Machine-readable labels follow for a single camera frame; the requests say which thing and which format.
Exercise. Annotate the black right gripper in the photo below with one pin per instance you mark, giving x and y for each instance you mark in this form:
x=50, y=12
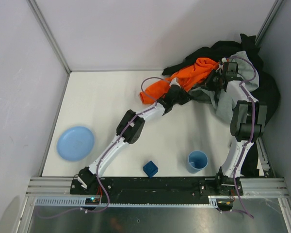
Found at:
x=210, y=81

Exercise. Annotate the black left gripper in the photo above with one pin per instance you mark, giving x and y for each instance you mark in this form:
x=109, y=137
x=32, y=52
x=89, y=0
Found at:
x=182, y=96

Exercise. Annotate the orange cloth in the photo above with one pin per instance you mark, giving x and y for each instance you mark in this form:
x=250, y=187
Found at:
x=187, y=77

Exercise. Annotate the black cloth pile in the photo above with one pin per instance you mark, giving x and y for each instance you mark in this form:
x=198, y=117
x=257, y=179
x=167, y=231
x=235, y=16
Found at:
x=261, y=84

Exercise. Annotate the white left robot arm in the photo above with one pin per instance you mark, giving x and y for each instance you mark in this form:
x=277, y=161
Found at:
x=129, y=130

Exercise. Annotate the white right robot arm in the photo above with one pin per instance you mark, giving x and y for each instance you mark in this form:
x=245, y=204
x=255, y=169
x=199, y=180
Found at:
x=247, y=125

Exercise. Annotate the light blue cup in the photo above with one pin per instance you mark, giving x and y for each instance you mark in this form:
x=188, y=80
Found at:
x=196, y=161

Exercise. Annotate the dark blue cube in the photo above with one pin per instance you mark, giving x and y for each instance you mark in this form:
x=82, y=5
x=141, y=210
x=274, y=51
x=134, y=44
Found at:
x=150, y=169

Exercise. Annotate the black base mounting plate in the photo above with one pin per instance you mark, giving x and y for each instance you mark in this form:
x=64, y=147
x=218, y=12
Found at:
x=159, y=190

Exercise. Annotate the light blue plate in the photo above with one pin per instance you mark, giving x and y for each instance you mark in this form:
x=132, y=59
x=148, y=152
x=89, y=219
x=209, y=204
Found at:
x=75, y=143

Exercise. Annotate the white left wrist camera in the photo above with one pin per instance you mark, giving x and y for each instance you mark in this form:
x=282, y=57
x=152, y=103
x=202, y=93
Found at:
x=174, y=82

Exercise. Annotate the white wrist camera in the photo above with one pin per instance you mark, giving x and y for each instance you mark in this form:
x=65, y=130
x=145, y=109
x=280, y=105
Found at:
x=229, y=69
x=174, y=82

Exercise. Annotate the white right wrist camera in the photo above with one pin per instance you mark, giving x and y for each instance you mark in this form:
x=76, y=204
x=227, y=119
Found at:
x=229, y=69

